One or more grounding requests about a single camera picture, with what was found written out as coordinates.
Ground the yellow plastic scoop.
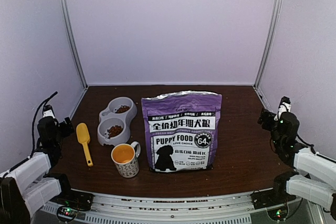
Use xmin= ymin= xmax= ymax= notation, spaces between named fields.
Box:
xmin=76 ymin=123 xmax=93 ymax=167

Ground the purple pet food bag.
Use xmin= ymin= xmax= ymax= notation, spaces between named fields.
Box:
xmin=141 ymin=91 xmax=222 ymax=173

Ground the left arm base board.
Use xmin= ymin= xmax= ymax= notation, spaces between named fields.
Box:
xmin=50 ymin=190 xmax=94 ymax=221

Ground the right arm base board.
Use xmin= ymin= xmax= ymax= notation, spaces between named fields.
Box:
xmin=250 ymin=189 xmax=296 ymax=221

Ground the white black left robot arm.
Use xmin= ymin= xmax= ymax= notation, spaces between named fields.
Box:
xmin=1 ymin=116 xmax=76 ymax=223

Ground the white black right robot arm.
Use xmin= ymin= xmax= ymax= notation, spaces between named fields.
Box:
xmin=258 ymin=109 xmax=335 ymax=219

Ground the grey double pet feeder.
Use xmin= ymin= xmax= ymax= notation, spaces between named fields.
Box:
xmin=97 ymin=97 xmax=137 ymax=146

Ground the brown kibble in feeder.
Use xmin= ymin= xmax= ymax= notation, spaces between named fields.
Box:
xmin=104 ymin=105 xmax=131 ymax=138

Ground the white mug yellow inside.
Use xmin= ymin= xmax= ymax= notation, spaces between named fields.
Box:
xmin=111 ymin=141 xmax=141 ymax=178

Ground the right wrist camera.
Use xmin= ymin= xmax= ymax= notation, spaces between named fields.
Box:
xmin=278 ymin=96 xmax=291 ymax=113

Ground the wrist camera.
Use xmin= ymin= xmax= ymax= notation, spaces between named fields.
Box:
xmin=278 ymin=96 xmax=291 ymax=113
xmin=43 ymin=104 xmax=55 ymax=119

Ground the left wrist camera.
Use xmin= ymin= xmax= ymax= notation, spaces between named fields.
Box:
xmin=43 ymin=104 xmax=55 ymax=119

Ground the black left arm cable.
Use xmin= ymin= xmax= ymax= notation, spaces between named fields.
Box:
xmin=26 ymin=91 xmax=58 ymax=156

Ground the aluminium front rail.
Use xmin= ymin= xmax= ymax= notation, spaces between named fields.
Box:
xmin=27 ymin=182 xmax=316 ymax=224

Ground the right aluminium corner post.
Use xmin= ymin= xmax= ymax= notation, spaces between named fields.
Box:
xmin=254 ymin=0 xmax=283 ymax=90

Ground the aluminium corner post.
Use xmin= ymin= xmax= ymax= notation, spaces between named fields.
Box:
xmin=254 ymin=0 xmax=283 ymax=90
xmin=60 ymin=0 xmax=88 ymax=90

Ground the left aluminium corner post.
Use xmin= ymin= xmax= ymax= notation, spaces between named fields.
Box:
xmin=60 ymin=0 xmax=88 ymax=90

